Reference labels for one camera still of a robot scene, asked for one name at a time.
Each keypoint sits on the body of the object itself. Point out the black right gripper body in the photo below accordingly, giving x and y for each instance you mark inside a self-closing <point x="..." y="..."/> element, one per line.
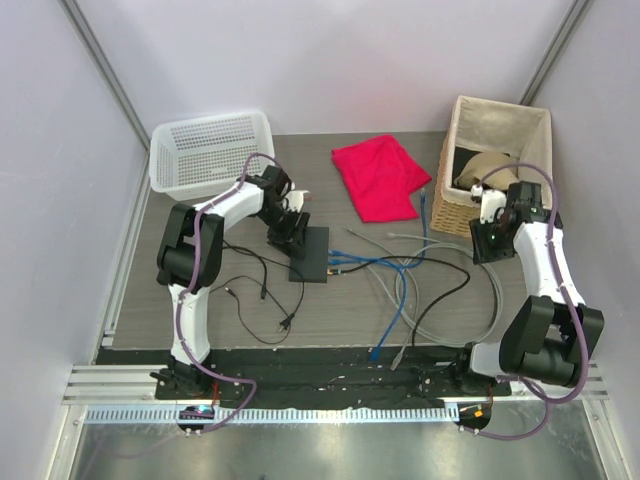
<point x="491" y="242"/>

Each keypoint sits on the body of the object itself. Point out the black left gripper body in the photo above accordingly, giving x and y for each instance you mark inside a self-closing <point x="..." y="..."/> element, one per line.
<point x="283" y="231"/>

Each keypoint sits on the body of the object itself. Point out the black network switch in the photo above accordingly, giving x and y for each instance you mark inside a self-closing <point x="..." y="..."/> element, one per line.
<point x="313" y="267"/>

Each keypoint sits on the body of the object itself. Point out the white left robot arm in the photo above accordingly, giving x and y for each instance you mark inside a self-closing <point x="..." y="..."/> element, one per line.
<point x="190" y="258"/>

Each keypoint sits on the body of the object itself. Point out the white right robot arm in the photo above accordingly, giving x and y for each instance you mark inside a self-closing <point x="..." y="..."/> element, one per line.
<point x="554" y="332"/>

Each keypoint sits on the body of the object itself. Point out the beige cloth in basket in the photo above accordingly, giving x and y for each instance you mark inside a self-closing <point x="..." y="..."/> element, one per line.
<point x="492" y="169"/>

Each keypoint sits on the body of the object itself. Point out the red folded cloth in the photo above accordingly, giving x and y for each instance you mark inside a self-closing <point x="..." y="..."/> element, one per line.
<point x="380" y="176"/>

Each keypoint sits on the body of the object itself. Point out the wicker basket with liner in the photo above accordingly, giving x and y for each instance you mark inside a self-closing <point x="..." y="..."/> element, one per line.
<point x="488" y="140"/>

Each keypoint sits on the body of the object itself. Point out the white perforated plastic basket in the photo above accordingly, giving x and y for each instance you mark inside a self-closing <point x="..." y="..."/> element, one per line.
<point x="203" y="157"/>

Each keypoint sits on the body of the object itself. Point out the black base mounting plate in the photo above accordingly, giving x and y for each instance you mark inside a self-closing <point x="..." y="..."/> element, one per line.
<point x="326" y="378"/>

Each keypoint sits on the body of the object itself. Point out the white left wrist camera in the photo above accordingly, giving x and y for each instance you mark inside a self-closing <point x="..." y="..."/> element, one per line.
<point x="296" y="199"/>

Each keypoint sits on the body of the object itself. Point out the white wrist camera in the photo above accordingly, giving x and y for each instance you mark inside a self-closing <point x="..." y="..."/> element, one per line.
<point x="491" y="202"/>
<point x="296" y="199"/>

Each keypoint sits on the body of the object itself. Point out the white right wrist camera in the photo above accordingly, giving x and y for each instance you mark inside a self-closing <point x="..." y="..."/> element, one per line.
<point x="491" y="202"/>

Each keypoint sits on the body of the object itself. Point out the aluminium front rail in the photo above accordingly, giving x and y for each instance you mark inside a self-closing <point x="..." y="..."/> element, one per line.
<point x="126" y="395"/>

